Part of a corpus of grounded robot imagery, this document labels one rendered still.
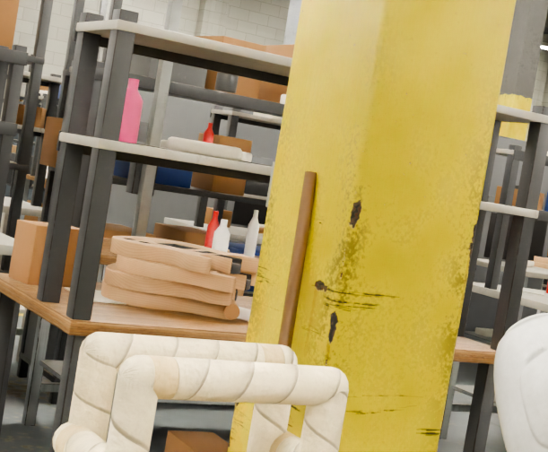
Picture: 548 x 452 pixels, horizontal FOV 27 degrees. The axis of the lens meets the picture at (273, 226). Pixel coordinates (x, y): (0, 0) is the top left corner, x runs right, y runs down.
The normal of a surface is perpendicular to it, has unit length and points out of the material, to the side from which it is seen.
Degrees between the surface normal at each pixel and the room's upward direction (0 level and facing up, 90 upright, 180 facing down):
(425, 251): 90
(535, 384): 81
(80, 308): 90
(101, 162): 90
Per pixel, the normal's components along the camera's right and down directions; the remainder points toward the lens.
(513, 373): -0.79, -0.25
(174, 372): 0.51, -0.35
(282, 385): 0.51, -0.05
